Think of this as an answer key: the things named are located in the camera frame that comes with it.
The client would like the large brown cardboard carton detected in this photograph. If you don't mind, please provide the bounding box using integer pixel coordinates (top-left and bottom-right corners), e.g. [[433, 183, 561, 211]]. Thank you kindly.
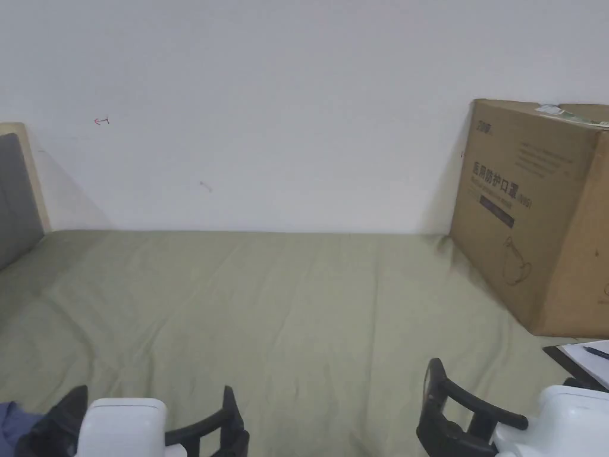
[[449, 98, 609, 340]]

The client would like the dark blue garment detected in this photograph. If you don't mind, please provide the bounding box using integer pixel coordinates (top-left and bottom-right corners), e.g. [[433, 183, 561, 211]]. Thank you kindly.
[[0, 401, 48, 457]]

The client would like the bed with pale green sheet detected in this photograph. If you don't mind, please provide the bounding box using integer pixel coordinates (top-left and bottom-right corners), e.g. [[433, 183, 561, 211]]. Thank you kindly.
[[0, 229, 609, 457]]

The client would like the grey padded headboard, wooden frame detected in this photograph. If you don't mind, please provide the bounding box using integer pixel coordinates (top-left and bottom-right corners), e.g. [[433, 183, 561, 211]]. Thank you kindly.
[[0, 122, 52, 272]]

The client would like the black clipboard with white paper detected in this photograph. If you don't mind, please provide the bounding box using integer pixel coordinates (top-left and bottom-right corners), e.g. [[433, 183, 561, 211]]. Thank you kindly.
[[542, 339, 609, 389]]

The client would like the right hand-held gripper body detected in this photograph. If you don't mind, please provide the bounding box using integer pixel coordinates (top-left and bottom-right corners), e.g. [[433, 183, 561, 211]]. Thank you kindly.
[[489, 384, 609, 457]]

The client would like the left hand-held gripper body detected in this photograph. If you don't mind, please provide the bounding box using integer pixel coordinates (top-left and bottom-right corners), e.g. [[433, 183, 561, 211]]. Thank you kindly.
[[75, 397, 190, 457]]

